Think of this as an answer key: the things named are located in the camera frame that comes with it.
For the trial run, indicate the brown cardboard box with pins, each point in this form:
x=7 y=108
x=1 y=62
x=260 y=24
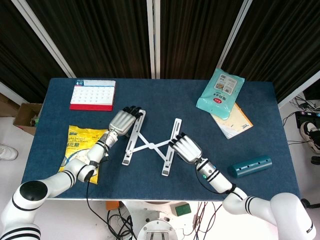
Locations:
x=23 y=117

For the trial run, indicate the blue fabric table mat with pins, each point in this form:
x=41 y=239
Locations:
x=160 y=100

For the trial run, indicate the black electronics box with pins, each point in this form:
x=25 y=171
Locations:
x=303 y=117

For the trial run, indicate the teal wet wipes pack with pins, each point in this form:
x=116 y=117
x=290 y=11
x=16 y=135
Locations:
x=217 y=97

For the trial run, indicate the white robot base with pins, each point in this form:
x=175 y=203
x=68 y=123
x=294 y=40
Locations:
x=157 y=225

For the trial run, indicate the teal cylinder with holes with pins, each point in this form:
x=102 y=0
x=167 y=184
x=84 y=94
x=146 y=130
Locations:
x=250 y=166

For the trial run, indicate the orange white booklet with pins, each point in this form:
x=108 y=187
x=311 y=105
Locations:
x=237 y=125

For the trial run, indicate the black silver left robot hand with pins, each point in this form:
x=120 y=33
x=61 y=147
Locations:
x=122 y=122

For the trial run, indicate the white shoe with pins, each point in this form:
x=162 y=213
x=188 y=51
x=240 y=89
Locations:
x=7 y=152

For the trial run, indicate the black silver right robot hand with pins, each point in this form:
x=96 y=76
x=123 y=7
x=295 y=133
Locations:
x=187 y=150

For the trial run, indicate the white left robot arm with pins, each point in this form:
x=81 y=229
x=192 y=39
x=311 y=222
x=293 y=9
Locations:
x=62 y=177

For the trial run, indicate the yellow marshmallow bag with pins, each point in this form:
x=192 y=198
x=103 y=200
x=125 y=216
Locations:
x=75 y=140

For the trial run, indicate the orange object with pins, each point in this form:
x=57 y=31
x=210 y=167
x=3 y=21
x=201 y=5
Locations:
x=111 y=205

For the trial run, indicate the white partition post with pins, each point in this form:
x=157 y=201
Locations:
x=41 y=32
x=235 y=30
x=150 y=37
x=300 y=89
x=8 y=93

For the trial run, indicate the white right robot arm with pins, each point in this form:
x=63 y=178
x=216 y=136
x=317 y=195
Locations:
x=217 y=180

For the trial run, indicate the black and white sneaker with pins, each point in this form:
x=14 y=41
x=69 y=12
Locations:
x=310 y=135

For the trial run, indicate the dark curtain panel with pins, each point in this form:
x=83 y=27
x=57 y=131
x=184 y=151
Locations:
x=100 y=37
x=20 y=50
x=282 y=37
x=195 y=37

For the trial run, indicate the red desk calendar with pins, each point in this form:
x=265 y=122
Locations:
x=92 y=95

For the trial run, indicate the white folding laptop stand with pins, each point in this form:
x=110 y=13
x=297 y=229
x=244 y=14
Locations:
x=151 y=145

